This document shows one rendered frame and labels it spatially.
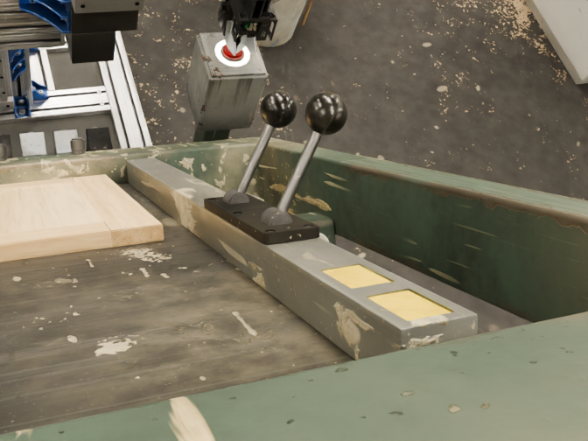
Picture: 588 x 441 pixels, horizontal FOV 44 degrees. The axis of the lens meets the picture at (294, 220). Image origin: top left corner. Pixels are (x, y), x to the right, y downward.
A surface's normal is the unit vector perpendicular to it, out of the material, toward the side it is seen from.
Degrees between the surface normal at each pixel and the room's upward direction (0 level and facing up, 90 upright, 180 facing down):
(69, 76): 0
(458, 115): 0
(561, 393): 50
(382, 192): 90
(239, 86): 90
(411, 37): 0
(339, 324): 90
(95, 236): 40
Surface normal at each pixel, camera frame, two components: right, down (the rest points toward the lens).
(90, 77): 0.25, -0.50
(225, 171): 0.37, 0.17
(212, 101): 0.28, 0.86
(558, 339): -0.05, -0.98
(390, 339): -0.93, 0.12
